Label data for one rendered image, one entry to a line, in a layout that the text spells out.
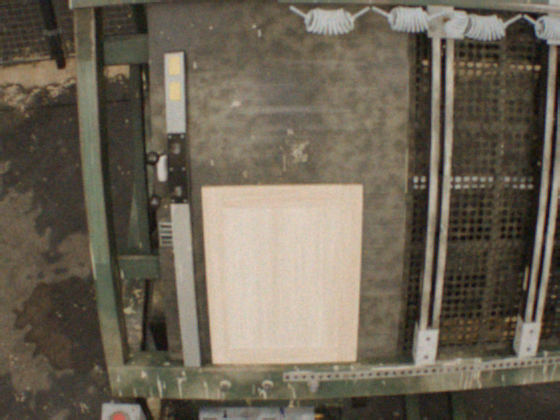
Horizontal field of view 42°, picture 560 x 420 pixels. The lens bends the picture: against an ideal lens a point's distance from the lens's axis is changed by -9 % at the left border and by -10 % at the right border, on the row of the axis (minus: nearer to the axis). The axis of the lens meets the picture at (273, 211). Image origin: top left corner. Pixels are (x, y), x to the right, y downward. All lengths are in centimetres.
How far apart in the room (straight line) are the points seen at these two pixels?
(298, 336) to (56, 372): 147
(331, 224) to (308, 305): 26
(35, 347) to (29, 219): 75
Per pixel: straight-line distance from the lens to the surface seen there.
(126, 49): 217
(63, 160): 421
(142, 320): 265
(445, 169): 215
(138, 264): 236
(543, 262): 236
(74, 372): 350
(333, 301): 232
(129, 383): 247
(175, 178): 215
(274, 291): 230
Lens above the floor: 307
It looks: 53 degrees down
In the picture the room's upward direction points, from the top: 1 degrees counter-clockwise
